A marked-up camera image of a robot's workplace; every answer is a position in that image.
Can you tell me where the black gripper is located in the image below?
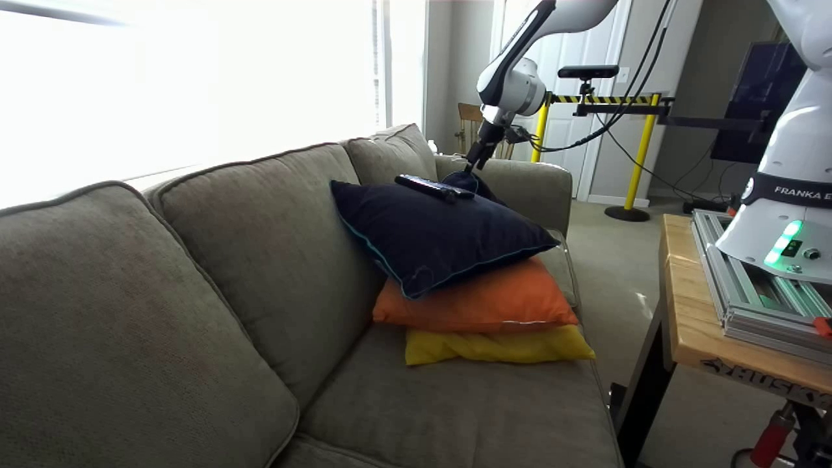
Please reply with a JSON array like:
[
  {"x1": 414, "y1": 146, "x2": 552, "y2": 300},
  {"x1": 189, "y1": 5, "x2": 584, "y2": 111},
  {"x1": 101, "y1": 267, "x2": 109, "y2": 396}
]
[{"x1": 464, "y1": 120, "x2": 510, "y2": 172}]

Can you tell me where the navy square pillow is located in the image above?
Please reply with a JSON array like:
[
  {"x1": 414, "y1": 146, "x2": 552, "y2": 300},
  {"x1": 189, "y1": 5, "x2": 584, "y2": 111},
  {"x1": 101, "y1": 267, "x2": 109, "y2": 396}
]
[{"x1": 328, "y1": 177, "x2": 562, "y2": 300}]

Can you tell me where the orange square pillow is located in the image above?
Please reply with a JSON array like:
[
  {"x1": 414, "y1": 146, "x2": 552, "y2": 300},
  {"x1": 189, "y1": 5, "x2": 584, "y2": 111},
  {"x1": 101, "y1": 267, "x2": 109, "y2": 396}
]
[{"x1": 371, "y1": 257, "x2": 582, "y2": 335}]

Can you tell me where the yellow square pillow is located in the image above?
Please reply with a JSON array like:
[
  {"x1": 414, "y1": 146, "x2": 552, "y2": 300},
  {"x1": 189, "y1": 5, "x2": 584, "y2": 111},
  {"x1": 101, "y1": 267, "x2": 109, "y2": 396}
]
[{"x1": 404, "y1": 322, "x2": 599, "y2": 369}]

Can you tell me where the black remote control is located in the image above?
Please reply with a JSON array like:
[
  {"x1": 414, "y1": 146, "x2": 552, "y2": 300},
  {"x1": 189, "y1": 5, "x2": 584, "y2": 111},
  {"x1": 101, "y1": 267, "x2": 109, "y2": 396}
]
[{"x1": 395, "y1": 172, "x2": 477, "y2": 202}]

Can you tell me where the yellow black barrier stand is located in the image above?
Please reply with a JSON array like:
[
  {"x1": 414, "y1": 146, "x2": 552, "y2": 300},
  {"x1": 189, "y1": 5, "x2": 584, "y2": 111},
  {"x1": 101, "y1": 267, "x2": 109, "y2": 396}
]
[{"x1": 527, "y1": 88, "x2": 677, "y2": 224}]

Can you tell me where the wooden table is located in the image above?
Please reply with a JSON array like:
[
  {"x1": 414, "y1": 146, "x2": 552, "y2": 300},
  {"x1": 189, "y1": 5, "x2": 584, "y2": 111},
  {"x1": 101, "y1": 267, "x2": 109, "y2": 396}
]
[{"x1": 616, "y1": 214, "x2": 832, "y2": 468}]

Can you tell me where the dark flat screen panel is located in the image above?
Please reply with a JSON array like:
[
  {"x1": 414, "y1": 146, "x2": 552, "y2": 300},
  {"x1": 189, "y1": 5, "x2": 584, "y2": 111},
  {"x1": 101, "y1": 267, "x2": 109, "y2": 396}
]
[{"x1": 711, "y1": 38, "x2": 809, "y2": 166}]

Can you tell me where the white machine on left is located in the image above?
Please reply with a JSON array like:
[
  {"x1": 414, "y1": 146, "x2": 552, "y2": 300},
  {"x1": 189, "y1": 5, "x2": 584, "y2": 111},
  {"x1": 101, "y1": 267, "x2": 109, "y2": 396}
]
[{"x1": 688, "y1": 206, "x2": 832, "y2": 367}]

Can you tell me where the grey fabric sofa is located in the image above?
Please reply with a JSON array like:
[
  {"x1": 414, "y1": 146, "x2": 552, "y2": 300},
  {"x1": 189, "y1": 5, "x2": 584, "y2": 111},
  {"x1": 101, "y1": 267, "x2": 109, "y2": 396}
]
[{"x1": 0, "y1": 122, "x2": 626, "y2": 468}]

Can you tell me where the red clamp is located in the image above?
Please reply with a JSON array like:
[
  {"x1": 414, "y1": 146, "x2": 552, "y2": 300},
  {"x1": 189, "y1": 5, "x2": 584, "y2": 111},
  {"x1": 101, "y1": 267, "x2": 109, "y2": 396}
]
[{"x1": 746, "y1": 402, "x2": 802, "y2": 468}]

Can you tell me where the black camera on stand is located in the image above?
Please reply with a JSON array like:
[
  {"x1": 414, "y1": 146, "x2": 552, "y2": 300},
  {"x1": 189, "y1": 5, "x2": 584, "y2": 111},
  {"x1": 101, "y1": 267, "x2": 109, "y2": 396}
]
[{"x1": 557, "y1": 62, "x2": 622, "y2": 98}]

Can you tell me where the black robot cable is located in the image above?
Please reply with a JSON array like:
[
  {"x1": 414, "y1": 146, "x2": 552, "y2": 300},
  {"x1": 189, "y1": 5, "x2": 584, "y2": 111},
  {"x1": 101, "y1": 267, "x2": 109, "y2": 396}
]
[{"x1": 510, "y1": 0, "x2": 683, "y2": 157}]

